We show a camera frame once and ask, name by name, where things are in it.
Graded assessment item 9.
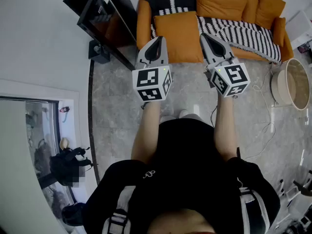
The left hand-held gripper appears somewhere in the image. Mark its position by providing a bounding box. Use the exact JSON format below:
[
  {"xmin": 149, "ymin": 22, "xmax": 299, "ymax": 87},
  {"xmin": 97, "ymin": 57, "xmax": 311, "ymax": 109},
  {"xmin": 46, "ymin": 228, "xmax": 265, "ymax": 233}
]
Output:
[{"xmin": 132, "ymin": 36, "xmax": 173, "ymax": 102}]

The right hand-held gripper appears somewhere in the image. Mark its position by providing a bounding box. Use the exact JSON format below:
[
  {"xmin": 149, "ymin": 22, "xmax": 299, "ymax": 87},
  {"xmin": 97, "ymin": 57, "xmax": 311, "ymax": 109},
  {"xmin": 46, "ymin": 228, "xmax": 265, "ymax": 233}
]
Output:
[{"xmin": 200, "ymin": 34, "xmax": 251, "ymax": 98}]

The square orange cushion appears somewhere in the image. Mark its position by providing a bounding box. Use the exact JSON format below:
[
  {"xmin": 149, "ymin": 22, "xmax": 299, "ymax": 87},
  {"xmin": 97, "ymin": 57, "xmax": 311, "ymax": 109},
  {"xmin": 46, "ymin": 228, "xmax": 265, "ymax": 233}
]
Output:
[{"xmin": 153, "ymin": 11, "xmax": 204, "ymax": 64}]

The person's right forearm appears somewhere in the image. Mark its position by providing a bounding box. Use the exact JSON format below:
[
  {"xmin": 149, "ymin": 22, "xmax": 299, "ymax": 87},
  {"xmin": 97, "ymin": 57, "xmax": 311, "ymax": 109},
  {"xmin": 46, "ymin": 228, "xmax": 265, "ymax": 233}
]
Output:
[{"xmin": 214, "ymin": 95, "xmax": 239, "ymax": 162}]

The person's left forearm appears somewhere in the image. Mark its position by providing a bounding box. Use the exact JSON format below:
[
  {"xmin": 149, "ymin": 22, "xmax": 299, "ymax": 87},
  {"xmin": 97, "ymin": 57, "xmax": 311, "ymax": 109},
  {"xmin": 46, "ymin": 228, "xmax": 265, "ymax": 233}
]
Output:
[{"xmin": 131, "ymin": 100, "xmax": 161, "ymax": 165}]

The large orange back cushion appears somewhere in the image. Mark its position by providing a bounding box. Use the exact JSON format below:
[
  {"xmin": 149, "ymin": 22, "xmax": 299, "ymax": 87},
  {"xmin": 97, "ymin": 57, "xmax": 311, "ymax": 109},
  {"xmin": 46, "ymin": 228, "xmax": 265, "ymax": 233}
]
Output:
[{"xmin": 196, "ymin": 0, "xmax": 249, "ymax": 22}]

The narrow orange back cushion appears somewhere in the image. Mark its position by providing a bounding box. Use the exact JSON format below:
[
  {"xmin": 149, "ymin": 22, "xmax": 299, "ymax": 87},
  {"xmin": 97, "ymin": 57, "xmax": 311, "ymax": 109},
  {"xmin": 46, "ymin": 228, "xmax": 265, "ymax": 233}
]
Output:
[{"xmin": 241, "ymin": 0, "xmax": 260, "ymax": 24}]

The small mustard yellow pillow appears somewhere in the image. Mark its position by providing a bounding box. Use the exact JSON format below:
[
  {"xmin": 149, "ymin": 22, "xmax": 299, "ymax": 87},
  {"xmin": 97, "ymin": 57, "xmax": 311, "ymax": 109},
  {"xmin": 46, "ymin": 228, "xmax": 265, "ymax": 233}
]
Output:
[{"xmin": 272, "ymin": 17, "xmax": 287, "ymax": 48}]

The mustard yellow throw pillow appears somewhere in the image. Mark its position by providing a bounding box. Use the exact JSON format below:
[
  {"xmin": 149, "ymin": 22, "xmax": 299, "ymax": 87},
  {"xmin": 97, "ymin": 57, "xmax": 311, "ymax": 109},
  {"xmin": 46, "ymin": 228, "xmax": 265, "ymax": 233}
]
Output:
[{"xmin": 255, "ymin": 0, "xmax": 286, "ymax": 31}]

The orange sofa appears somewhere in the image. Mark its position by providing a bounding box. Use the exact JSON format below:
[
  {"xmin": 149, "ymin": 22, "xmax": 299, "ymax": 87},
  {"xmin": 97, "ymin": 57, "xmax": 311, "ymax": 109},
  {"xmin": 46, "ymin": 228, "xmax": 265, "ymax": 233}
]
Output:
[{"xmin": 136, "ymin": 0, "xmax": 295, "ymax": 63}]

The black and white patterned blanket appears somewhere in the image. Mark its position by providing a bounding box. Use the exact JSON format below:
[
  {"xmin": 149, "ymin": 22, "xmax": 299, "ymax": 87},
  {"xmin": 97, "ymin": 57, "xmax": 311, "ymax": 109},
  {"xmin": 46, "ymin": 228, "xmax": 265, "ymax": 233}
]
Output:
[{"xmin": 139, "ymin": 0, "xmax": 283, "ymax": 65}]

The black television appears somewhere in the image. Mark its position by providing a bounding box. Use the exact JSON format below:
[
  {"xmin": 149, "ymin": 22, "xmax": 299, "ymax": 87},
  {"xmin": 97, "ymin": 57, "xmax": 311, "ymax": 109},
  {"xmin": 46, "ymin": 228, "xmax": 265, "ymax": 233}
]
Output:
[{"xmin": 77, "ymin": 0, "xmax": 138, "ymax": 71}]

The person's black shirt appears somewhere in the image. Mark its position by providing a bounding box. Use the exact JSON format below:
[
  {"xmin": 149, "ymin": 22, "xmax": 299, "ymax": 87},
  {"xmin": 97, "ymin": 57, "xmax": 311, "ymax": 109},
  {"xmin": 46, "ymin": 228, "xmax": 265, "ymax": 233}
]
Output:
[{"xmin": 82, "ymin": 117, "xmax": 281, "ymax": 234}]

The small beige object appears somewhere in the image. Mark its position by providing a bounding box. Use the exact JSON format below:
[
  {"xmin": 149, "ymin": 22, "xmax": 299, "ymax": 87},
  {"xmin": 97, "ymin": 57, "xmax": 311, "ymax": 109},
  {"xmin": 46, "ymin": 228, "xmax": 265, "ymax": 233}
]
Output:
[{"xmin": 59, "ymin": 137, "xmax": 72, "ymax": 151}]

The glass door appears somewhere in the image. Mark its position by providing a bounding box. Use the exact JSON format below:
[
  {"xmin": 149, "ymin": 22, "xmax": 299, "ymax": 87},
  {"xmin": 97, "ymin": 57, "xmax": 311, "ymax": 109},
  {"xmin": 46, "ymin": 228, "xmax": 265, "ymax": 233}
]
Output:
[{"xmin": 0, "ymin": 96, "xmax": 81, "ymax": 234}]

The black backpack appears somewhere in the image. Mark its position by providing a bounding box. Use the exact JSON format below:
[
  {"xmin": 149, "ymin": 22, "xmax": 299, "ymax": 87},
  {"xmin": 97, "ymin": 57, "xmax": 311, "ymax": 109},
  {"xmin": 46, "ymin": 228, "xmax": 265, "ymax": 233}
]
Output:
[{"xmin": 49, "ymin": 147, "xmax": 94, "ymax": 187}]

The white chair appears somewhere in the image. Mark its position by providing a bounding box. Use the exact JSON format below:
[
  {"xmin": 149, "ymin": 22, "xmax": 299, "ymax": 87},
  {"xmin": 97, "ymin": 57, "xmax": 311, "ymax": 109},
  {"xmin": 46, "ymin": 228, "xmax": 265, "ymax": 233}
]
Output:
[{"xmin": 278, "ymin": 178, "xmax": 303, "ymax": 209}]

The dark bag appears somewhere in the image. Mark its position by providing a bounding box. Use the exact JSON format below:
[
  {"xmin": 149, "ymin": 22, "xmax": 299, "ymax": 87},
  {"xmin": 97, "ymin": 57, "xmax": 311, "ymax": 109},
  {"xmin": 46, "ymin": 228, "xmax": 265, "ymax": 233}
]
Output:
[{"xmin": 61, "ymin": 202, "xmax": 86, "ymax": 227}]

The black cable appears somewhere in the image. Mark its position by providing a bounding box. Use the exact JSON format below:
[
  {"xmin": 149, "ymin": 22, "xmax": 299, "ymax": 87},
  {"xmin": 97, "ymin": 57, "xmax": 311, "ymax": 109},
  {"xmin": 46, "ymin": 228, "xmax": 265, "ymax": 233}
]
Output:
[{"xmin": 210, "ymin": 105, "xmax": 219, "ymax": 128}]

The white cable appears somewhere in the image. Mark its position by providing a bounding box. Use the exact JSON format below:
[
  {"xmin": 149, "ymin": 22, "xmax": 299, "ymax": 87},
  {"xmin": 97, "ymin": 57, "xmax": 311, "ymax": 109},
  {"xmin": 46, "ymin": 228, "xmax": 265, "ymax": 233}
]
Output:
[{"xmin": 243, "ymin": 62, "xmax": 278, "ymax": 161}]

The grey left harness strap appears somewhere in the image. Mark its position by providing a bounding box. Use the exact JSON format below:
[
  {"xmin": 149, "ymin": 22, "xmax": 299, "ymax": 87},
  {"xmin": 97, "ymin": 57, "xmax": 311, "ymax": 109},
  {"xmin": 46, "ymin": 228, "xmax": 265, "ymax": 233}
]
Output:
[{"xmin": 101, "ymin": 185, "xmax": 137, "ymax": 234}]

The grey harness strap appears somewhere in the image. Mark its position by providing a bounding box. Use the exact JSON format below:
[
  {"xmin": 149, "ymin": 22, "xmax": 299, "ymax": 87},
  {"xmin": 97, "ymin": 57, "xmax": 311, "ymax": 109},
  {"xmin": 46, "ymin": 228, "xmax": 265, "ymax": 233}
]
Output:
[
  {"xmin": 101, "ymin": 185, "xmax": 137, "ymax": 234},
  {"xmin": 237, "ymin": 179, "xmax": 271, "ymax": 234}
]

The grey right harness strap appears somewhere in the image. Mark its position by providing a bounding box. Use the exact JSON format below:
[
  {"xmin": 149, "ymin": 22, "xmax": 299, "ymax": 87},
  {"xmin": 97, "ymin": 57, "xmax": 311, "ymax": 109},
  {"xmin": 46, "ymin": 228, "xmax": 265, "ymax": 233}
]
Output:
[{"xmin": 237, "ymin": 179, "xmax": 271, "ymax": 234}]

